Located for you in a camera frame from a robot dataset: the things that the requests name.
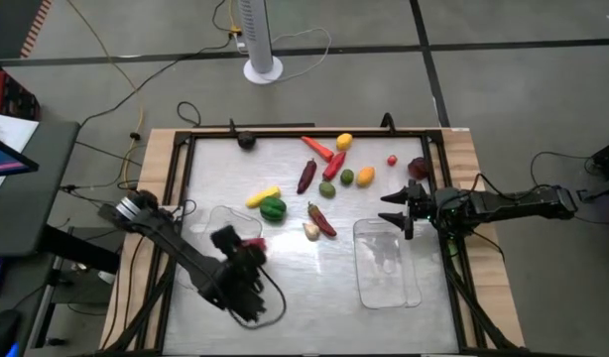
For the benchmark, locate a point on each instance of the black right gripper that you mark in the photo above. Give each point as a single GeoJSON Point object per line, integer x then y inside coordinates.
{"type": "Point", "coordinates": [424, 208]}

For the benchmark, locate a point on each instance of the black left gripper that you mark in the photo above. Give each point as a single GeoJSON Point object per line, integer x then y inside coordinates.
{"type": "Point", "coordinates": [242, 282]}

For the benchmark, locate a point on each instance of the dark red apple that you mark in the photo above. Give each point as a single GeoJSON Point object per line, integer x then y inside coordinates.
{"type": "Point", "coordinates": [417, 167]}

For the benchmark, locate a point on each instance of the orange mango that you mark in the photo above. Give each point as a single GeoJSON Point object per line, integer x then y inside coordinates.
{"type": "Point", "coordinates": [365, 177]}

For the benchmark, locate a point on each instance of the small red cherry tomato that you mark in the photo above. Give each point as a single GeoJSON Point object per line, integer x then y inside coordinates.
{"type": "Point", "coordinates": [392, 160]}

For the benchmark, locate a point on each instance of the green bell pepper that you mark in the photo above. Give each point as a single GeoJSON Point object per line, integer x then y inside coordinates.
{"type": "Point", "coordinates": [273, 209]}

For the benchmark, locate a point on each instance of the yellow corn cob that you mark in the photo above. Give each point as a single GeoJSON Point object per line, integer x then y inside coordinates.
{"type": "Point", "coordinates": [263, 197]}

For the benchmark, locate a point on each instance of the green lime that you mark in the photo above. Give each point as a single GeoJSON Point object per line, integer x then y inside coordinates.
{"type": "Point", "coordinates": [327, 190]}
{"type": "Point", "coordinates": [347, 177]}

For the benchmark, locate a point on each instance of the white garlic bulb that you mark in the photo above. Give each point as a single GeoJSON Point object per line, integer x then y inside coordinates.
{"type": "Point", "coordinates": [311, 231]}

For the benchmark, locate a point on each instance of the bright red chili pepper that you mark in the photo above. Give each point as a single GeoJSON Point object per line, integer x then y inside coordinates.
{"type": "Point", "coordinates": [334, 166]}

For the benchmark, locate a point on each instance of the dark red chili pepper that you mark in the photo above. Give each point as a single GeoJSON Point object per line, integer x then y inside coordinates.
{"type": "Point", "coordinates": [323, 220]}

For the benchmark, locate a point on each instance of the yellow lemon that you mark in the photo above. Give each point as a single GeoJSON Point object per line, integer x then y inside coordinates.
{"type": "Point", "coordinates": [344, 142]}

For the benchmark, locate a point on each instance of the purple eggplant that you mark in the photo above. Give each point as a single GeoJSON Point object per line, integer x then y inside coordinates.
{"type": "Point", "coordinates": [307, 176]}

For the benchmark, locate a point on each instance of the orange carrot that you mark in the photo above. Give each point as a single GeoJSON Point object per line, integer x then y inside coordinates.
{"type": "Point", "coordinates": [318, 149]}

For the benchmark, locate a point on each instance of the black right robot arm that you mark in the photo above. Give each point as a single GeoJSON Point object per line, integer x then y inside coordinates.
{"type": "Point", "coordinates": [508, 204]}

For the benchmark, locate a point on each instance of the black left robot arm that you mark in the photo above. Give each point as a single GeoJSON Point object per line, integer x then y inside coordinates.
{"type": "Point", "coordinates": [156, 230]}

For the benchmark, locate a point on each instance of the clear plastic bin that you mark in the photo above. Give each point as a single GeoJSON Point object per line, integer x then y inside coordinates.
{"type": "Point", "coordinates": [386, 268]}
{"type": "Point", "coordinates": [235, 218]}

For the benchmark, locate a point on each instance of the black clamp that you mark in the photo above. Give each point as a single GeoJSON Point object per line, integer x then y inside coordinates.
{"type": "Point", "coordinates": [232, 126]}
{"type": "Point", "coordinates": [388, 123]}

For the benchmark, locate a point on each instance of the dark grey desk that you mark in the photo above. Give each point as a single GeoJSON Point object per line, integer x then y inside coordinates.
{"type": "Point", "coordinates": [32, 198]}

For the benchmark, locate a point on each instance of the white tower fan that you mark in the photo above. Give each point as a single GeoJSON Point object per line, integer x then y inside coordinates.
{"type": "Point", "coordinates": [257, 30]}

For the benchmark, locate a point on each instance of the computer screen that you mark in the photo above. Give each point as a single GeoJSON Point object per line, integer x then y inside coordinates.
{"type": "Point", "coordinates": [7, 158]}

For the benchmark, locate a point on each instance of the black computer mouse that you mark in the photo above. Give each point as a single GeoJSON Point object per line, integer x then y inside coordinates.
{"type": "Point", "coordinates": [2, 332]}

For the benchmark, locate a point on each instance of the white paper sheet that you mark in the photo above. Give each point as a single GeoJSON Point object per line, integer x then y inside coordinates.
{"type": "Point", "coordinates": [12, 131]}

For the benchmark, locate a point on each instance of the red crate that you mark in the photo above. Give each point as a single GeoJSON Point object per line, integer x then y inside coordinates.
{"type": "Point", "coordinates": [7, 94]}

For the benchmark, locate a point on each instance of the black mat with orange edge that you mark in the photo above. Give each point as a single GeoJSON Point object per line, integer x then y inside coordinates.
{"type": "Point", "coordinates": [12, 25]}

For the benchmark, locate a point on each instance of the black aluminium table frame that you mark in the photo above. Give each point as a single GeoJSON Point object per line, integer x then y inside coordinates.
{"type": "Point", "coordinates": [309, 134]}

